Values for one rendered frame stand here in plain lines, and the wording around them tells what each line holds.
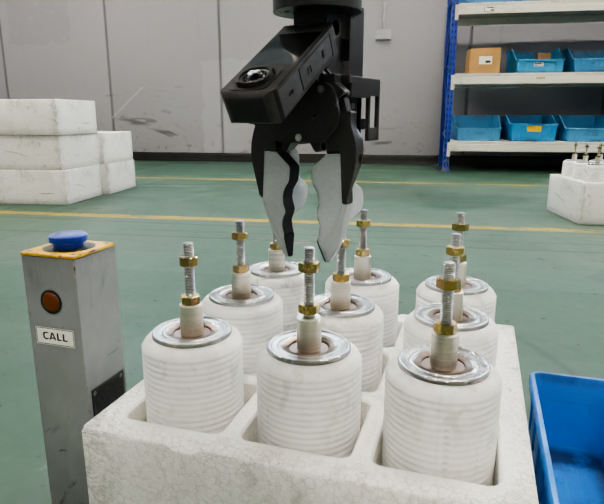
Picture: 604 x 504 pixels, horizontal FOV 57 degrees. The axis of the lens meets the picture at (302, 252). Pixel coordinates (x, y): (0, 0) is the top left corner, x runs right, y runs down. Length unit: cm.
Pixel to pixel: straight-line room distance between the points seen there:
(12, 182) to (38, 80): 354
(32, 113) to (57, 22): 352
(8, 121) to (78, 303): 272
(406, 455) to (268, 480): 11
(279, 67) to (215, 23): 555
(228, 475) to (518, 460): 24
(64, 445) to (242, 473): 28
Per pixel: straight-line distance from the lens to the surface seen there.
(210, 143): 593
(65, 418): 70
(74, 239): 64
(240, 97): 39
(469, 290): 69
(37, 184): 326
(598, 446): 88
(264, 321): 62
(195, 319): 54
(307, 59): 42
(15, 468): 88
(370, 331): 59
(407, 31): 565
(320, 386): 47
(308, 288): 49
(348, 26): 50
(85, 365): 66
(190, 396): 53
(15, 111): 328
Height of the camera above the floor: 45
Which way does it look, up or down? 14 degrees down
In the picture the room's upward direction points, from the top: straight up
